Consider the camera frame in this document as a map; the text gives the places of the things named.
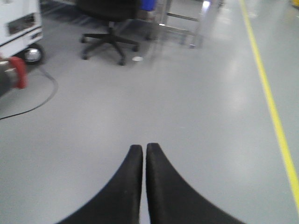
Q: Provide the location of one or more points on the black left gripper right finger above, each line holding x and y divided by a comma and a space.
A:
171, 200

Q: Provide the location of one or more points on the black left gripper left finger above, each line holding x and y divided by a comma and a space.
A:
119, 200

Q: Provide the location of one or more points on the crumpled paper scrap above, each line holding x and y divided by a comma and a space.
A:
137, 58

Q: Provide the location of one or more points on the red-ended metal cylinder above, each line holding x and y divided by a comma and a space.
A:
13, 74

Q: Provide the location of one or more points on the black office chair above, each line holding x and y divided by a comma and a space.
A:
111, 11

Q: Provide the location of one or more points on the far-left blue bin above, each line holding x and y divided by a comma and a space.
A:
148, 5

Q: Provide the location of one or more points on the white wheeled machine cart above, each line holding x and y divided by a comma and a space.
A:
21, 30

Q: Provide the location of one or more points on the stainless steel rack frame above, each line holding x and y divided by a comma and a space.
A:
184, 17

